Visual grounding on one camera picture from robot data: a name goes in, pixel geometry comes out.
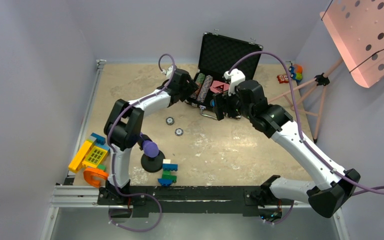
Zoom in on aluminium table frame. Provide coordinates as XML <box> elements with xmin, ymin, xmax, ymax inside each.
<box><xmin>39</xmin><ymin>58</ymin><xmax>350</xmax><ymax>240</ymax></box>

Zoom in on triangular all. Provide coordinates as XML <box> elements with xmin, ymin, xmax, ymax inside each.
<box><xmin>214</xmin><ymin>83</ymin><xmax>225</xmax><ymax>93</ymax></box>

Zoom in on red toy card pack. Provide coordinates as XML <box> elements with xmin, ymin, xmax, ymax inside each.
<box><xmin>276</xmin><ymin>74</ymin><xmax>290</xmax><ymax>84</ymax></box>

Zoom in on black base bar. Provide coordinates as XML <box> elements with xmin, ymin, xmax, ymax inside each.
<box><xmin>97</xmin><ymin>185</ymin><xmax>293</xmax><ymax>218</ymax></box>

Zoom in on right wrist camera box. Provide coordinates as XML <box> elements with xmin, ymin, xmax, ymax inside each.
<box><xmin>223</xmin><ymin>68</ymin><xmax>246</xmax><ymax>96</ymax></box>

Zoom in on pink music stand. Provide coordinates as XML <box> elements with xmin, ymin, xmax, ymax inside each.
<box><xmin>274</xmin><ymin>0</ymin><xmax>384</xmax><ymax>142</ymax></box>

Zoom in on yellow green window brick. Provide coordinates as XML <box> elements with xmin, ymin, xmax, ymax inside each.
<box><xmin>81</xmin><ymin>146</ymin><xmax>110</xmax><ymax>168</ymax></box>

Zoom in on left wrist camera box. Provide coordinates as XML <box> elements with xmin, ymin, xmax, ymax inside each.
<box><xmin>161</xmin><ymin>65</ymin><xmax>177</xmax><ymax>80</ymax></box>

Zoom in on black aluminium poker case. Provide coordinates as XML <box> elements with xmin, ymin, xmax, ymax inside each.
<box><xmin>185</xmin><ymin>32</ymin><xmax>263</xmax><ymax>112</ymax></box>

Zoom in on light blue toy brick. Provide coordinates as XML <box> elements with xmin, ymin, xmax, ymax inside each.
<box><xmin>88</xmin><ymin>132</ymin><xmax>110</xmax><ymax>151</ymax></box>

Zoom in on colourful toy car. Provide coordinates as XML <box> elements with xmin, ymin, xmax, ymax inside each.
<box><xmin>288</xmin><ymin>64</ymin><xmax>303</xmax><ymax>82</ymax></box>

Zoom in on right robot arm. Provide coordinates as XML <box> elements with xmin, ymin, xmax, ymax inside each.
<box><xmin>213</xmin><ymin>80</ymin><xmax>361</xmax><ymax>218</ymax></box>

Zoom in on purple handheld massager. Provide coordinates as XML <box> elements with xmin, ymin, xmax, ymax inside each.
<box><xmin>137</xmin><ymin>133</ymin><xmax>160</xmax><ymax>158</ymax></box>

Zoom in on fifty value poker chip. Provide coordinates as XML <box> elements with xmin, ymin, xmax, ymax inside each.
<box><xmin>165</xmin><ymin>117</ymin><xmax>175</xmax><ymax>126</ymax></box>

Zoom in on blue green toy brick stack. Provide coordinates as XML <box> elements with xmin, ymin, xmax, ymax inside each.
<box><xmin>157</xmin><ymin>159</ymin><xmax>178</xmax><ymax>187</ymax></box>

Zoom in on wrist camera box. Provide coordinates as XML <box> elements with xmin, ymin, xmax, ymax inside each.
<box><xmin>223</xmin><ymin>68</ymin><xmax>246</xmax><ymax>96</ymax></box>
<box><xmin>161</xmin><ymin>65</ymin><xmax>177</xmax><ymax>80</ymax></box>

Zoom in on green and red chip row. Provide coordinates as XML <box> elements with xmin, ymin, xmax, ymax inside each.
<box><xmin>190</xmin><ymin>73</ymin><xmax>206</xmax><ymax>99</ymax></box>

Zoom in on ten value poker chip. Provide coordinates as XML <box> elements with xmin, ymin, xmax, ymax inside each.
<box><xmin>174</xmin><ymin>128</ymin><xmax>184</xmax><ymax>136</ymax></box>

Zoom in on orange toy piece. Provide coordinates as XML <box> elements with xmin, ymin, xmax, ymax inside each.
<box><xmin>83</xmin><ymin>167</ymin><xmax>109</xmax><ymax>188</ymax></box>

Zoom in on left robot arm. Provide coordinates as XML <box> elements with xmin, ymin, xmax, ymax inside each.
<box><xmin>97</xmin><ymin>66</ymin><xmax>198</xmax><ymax>206</ymax></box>

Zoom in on pink playing card deck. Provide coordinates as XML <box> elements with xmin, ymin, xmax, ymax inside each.
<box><xmin>210</xmin><ymin>80</ymin><xmax>230</xmax><ymax>94</ymax></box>

